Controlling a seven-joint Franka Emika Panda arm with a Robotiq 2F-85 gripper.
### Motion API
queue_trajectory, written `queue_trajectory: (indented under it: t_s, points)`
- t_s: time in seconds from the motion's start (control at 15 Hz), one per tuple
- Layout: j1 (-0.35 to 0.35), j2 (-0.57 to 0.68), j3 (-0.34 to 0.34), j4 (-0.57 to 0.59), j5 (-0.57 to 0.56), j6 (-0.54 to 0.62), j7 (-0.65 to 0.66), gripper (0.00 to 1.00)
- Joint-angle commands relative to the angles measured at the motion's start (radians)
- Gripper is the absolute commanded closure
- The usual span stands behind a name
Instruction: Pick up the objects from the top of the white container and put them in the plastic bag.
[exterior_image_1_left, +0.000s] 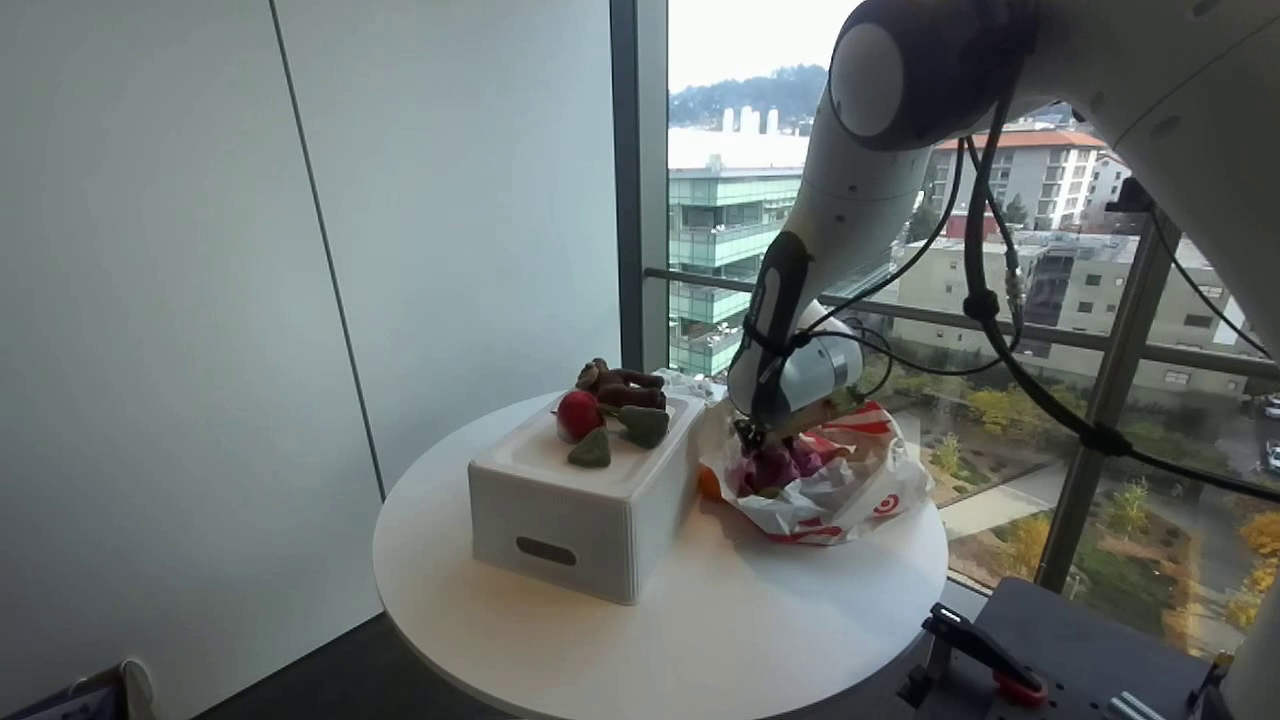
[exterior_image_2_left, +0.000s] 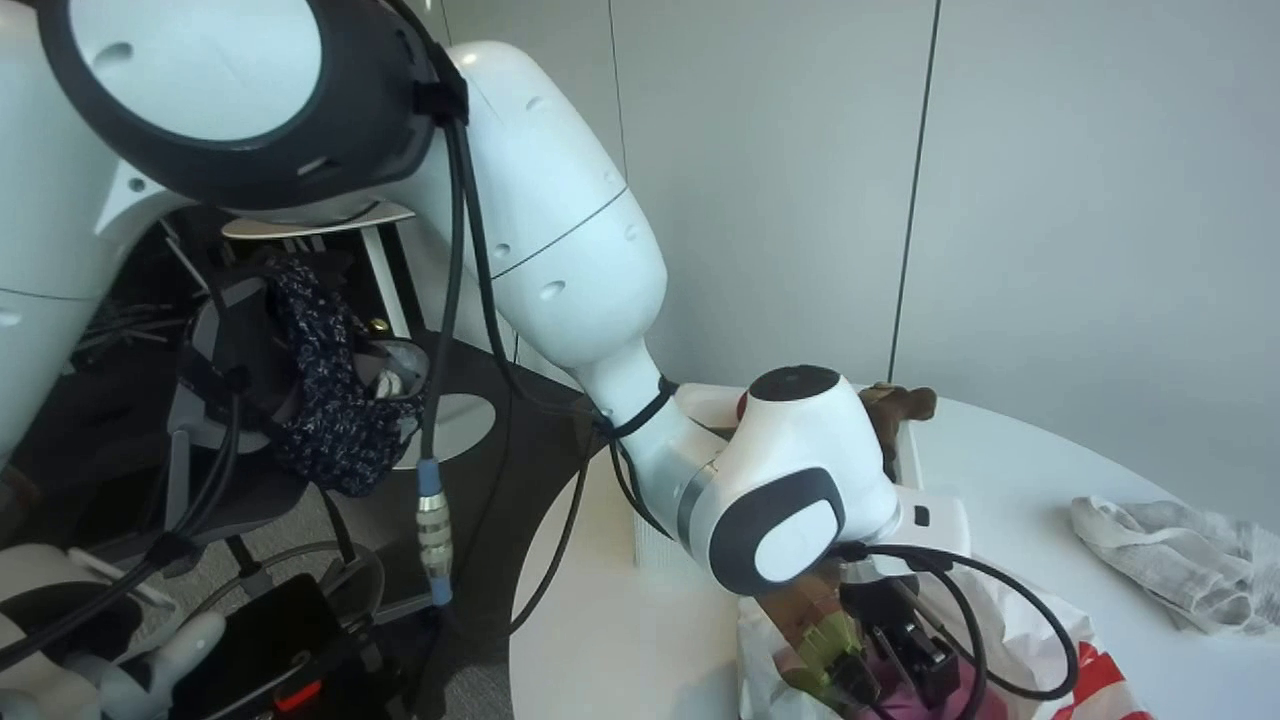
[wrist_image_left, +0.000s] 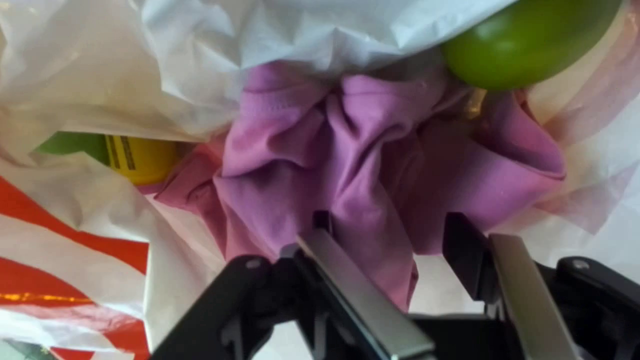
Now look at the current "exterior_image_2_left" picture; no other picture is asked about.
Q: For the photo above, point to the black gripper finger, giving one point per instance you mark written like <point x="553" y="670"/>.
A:
<point x="941" y="677"/>
<point x="890" y="677"/>

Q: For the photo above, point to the black case with red latch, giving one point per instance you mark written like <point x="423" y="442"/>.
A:
<point x="266" y="653"/>

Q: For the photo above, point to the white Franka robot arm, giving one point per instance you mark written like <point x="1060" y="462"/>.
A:
<point x="560" y="227"/>

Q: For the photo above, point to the clear wrapped package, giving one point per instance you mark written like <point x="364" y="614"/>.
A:
<point x="1162" y="552"/>

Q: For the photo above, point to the brown plush animal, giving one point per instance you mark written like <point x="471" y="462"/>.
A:
<point x="903" y="402"/>

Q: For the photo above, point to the dark floral garment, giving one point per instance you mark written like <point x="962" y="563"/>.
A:
<point x="324" y="402"/>

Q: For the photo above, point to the grey office chair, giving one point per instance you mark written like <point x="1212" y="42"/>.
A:
<point x="183" y="427"/>

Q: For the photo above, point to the white rounded floor device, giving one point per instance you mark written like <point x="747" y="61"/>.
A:
<point x="82" y="642"/>

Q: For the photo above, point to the white plastic bag red print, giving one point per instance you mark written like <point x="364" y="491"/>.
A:
<point x="1026" y="626"/>

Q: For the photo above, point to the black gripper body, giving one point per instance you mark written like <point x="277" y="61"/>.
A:
<point x="904" y="623"/>

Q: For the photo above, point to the round white side table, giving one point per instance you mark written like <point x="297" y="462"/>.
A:
<point x="444" y="423"/>

